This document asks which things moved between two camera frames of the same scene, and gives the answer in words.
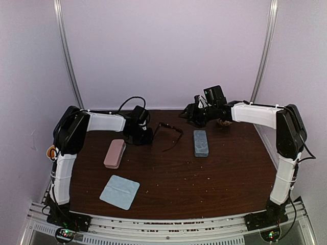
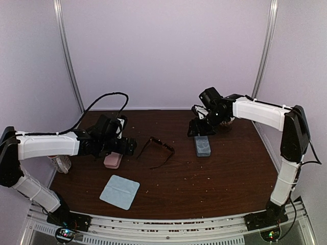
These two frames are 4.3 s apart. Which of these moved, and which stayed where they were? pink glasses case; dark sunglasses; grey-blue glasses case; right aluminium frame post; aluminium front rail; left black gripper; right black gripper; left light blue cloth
Moved: dark sunglasses; right black gripper; left black gripper
Stayed: grey-blue glasses case; pink glasses case; aluminium front rail; right aluminium frame post; left light blue cloth
